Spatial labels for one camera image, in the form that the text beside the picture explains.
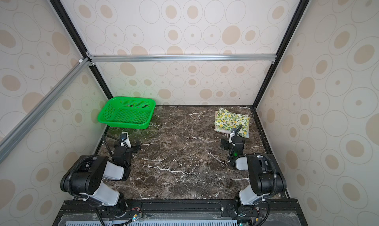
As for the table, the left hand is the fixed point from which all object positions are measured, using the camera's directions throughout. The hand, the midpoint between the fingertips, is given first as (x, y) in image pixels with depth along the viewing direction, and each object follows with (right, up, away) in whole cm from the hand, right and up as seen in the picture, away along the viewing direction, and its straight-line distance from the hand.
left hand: (133, 135), depth 90 cm
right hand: (+66, -2, +5) cm, 66 cm away
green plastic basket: (-15, +15, +26) cm, 34 cm away
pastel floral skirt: (+61, +1, +12) cm, 62 cm away
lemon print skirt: (+62, +9, +16) cm, 65 cm away
